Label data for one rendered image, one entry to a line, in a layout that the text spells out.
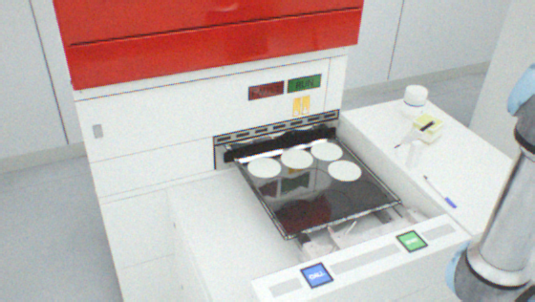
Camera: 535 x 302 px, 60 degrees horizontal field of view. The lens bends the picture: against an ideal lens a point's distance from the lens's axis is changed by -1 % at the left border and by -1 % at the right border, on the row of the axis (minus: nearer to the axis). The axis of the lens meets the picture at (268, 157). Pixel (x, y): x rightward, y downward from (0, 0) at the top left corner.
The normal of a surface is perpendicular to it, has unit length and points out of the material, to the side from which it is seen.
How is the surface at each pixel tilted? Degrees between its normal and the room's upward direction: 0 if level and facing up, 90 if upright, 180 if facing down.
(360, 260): 0
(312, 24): 90
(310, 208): 0
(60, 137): 90
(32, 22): 90
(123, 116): 90
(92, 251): 0
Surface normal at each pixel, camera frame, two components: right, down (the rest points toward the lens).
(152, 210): 0.41, 0.55
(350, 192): 0.04, -0.80
